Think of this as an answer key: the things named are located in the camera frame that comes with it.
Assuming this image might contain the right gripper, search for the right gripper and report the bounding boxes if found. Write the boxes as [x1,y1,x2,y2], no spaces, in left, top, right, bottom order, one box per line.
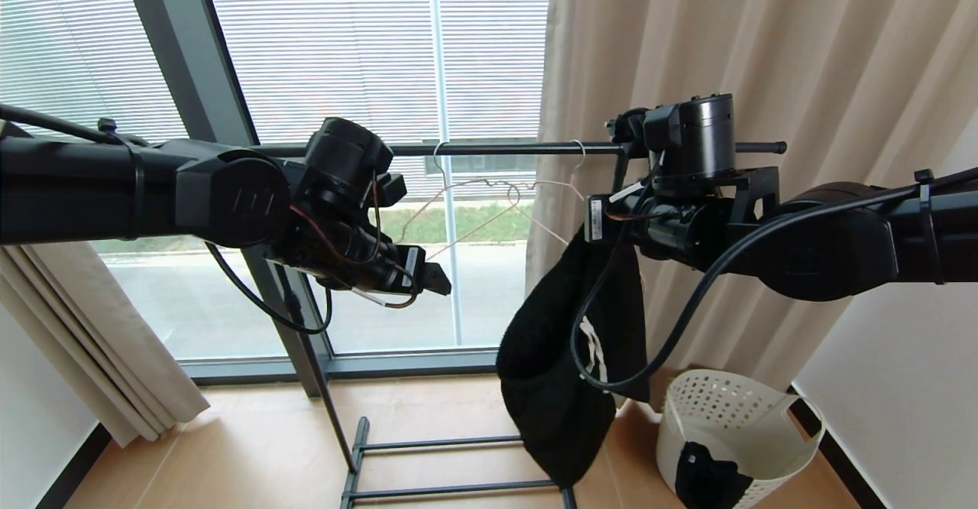
[585,190,728,267]

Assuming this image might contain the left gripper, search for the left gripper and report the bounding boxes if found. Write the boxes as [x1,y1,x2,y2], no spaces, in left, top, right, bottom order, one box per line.
[294,221,429,297]

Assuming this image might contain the pink clothes hanger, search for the pink clothes hanger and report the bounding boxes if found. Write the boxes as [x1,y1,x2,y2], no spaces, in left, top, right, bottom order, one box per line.
[393,141,524,261]
[504,140,612,250]

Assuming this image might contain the black shorts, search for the black shorts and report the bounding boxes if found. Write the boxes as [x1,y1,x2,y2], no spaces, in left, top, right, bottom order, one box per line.
[497,222,650,488]

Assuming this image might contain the black clothes rack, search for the black clothes rack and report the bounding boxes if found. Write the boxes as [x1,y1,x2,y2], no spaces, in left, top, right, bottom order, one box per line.
[252,140,788,509]

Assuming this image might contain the white laundry basket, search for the white laundry basket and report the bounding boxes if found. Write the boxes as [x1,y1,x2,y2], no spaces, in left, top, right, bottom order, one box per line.
[656,369,827,509]

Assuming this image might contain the window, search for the window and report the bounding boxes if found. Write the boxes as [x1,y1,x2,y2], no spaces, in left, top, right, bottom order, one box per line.
[0,0,559,380]

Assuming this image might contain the beige curtain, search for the beige curtain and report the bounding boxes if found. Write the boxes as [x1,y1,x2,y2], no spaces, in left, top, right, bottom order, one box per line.
[523,0,978,418]
[0,245,211,449]

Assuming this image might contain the black garment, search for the black garment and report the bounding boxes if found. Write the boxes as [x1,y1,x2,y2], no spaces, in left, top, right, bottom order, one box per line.
[675,442,754,509]

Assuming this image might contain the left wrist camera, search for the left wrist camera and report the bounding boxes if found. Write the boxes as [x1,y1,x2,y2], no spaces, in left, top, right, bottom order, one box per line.
[374,174,408,209]

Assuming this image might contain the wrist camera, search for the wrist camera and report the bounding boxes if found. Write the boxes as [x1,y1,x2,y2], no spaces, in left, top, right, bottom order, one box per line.
[374,174,408,209]
[606,104,681,151]

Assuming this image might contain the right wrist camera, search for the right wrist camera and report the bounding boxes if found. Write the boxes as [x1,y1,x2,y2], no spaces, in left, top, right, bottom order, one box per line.
[606,104,681,151]

